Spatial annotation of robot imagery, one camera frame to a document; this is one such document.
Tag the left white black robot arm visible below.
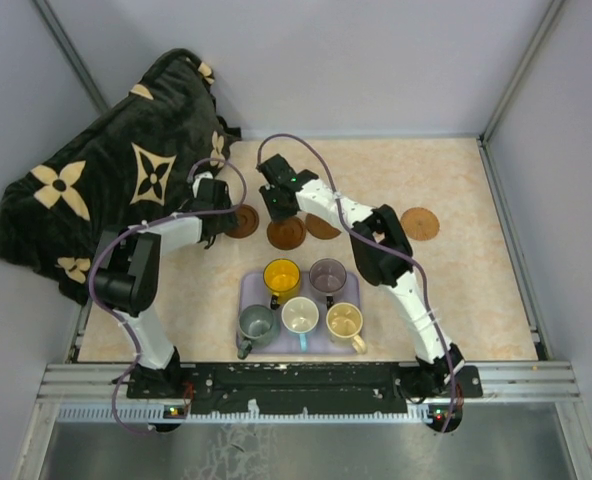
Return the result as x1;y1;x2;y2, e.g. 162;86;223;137
88;175;237;397

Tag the purple transparent mug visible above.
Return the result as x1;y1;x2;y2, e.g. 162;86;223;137
308;258;348;308

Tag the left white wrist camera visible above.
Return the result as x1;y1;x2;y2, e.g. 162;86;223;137
192;171;214;184

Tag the woven rattan coaster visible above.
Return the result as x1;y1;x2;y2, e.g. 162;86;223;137
400;207;440;241

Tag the cream yellow ceramic mug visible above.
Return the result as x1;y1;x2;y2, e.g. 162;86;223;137
325;302;368;354

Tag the lavender plastic tray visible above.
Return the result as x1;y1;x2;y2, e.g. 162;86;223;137
238;271;357;357

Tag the dark brown wooden coaster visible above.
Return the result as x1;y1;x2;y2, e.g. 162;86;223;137
226;204;259;239

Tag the yellow transparent mug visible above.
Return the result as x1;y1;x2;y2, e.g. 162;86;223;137
262;258;301;310

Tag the white mug blue handle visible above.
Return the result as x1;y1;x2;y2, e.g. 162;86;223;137
281;296;320;352

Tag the black floral plush blanket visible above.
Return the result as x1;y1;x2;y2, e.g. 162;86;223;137
0;48;241;304

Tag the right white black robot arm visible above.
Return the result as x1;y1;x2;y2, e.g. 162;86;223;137
257;155;464;396

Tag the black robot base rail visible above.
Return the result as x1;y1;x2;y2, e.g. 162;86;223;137
125;360;482;416

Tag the grey ceramic mug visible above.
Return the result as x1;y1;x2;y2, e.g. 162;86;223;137
237;304;280;360

